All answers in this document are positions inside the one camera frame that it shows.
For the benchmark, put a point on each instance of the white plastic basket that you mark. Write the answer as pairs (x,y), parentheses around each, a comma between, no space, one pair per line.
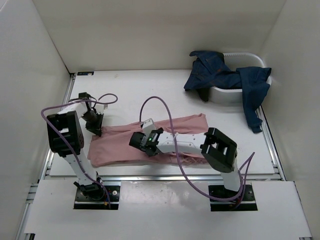
(234,60)

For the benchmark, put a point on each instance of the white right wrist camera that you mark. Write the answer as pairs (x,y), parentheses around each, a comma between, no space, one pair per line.
(148,126)

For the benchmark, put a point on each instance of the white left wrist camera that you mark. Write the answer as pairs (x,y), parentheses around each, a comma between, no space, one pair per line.
(100,108)

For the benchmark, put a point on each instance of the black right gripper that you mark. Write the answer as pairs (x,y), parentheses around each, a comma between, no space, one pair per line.
(161,129)

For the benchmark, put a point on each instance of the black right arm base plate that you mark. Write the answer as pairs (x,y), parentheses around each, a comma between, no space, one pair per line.
(244,203)

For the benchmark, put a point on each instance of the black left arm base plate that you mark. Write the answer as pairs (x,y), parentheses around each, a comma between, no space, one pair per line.
(94,197)

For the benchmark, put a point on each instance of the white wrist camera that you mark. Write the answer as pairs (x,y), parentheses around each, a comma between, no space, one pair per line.
(148,126)
(100,108)

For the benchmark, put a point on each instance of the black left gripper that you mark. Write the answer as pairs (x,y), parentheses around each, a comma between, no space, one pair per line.
(96,128)

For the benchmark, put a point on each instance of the left aluminium side rail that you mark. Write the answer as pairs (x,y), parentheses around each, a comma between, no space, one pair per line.
(21,235)

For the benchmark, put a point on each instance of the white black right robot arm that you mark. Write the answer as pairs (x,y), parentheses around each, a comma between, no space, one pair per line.
(217,149)

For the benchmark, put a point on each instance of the blue trousers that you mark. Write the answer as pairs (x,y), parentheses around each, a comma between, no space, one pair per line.
(254,90)

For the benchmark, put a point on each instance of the blue label sticker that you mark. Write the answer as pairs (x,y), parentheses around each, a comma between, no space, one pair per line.
(85,73)

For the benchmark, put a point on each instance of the pink trousers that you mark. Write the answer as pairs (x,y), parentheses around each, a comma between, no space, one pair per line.
(113,146)

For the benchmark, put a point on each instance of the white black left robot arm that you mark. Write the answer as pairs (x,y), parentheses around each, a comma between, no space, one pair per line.
(66,139)

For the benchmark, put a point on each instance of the dark blue denim jeans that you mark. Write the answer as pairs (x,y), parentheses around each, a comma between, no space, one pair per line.
(209,70)

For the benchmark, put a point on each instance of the aluminium table edge rail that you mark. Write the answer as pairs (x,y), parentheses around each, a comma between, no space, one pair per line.
(111,178)

